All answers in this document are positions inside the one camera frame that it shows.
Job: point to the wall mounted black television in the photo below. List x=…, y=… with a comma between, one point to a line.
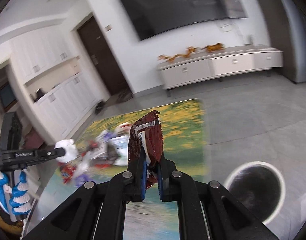
x=153, y=17

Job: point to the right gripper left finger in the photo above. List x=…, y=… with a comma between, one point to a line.
x=137, y=189

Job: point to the brown door mat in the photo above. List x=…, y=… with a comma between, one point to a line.
x=123, y=96

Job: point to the dark brown entrance door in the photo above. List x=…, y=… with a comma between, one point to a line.
x=102, y=57

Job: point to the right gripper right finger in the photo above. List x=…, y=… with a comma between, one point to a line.
x=166, y=185

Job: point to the white round trash bin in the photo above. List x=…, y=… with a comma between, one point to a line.
x=260, y=187

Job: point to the white tv cabinet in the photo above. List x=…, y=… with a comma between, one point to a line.
x=230, y=61

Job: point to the grey refrigerator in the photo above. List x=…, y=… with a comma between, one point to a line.
x=297, y=22

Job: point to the brown snack wrapper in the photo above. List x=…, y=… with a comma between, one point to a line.
x=146, y=133

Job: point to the black shoes by door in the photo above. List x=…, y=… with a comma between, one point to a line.
x=99, y=107

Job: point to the orange dragon figurine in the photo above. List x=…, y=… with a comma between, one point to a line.
x=189, y=51

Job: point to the flower landscape floor rug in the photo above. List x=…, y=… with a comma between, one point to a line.
x=183, y=142

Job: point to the white tissue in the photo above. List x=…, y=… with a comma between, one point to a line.
x=71, y=152

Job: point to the white wall cabinet unit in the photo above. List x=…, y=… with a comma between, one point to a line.
x=60, y=85

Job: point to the orange tiger figurine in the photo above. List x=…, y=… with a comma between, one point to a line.
x=214, y=47

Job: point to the left hand blue white glove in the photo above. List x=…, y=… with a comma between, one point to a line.
x=17, y=197

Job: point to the brown jacket left forearm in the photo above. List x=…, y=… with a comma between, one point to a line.
x=12, y=230

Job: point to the red snack packet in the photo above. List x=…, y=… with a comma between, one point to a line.
x=67, y=171

